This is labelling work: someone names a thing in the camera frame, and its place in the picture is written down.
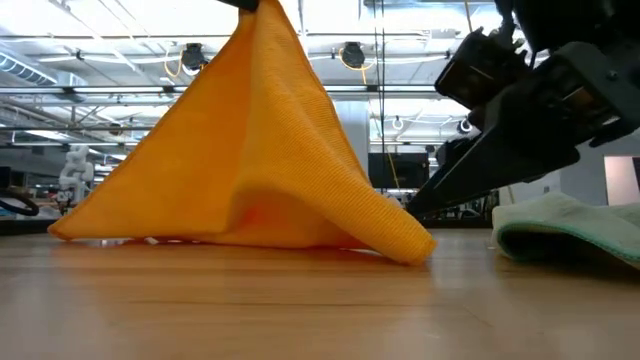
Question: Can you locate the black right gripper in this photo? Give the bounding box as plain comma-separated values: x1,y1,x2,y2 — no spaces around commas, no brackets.
406,41,640,219

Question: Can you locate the orange microfiber towel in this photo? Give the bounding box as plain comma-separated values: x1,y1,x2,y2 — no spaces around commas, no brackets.
47,0,438,266

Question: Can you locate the pale green microfiber towel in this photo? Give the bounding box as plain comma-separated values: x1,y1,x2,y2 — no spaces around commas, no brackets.
491,191,640,272

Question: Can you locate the black monitor screen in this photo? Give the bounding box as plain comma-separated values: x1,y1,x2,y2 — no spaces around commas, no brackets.
368,152,430,190

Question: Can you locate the white board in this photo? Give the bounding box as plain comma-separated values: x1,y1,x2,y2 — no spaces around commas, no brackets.
603,155,640,206

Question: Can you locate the white robot figure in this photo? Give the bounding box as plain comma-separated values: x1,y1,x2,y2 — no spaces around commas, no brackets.
57,144,96,206

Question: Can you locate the black ceiling cable reel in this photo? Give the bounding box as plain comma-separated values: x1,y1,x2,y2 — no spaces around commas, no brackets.
179,42,210,76
341,41,367,70

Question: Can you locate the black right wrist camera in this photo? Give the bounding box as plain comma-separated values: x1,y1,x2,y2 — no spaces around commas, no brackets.
433,27,532,111

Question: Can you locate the black ring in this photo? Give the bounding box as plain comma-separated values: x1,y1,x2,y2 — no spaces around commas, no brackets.
0,187,40,217

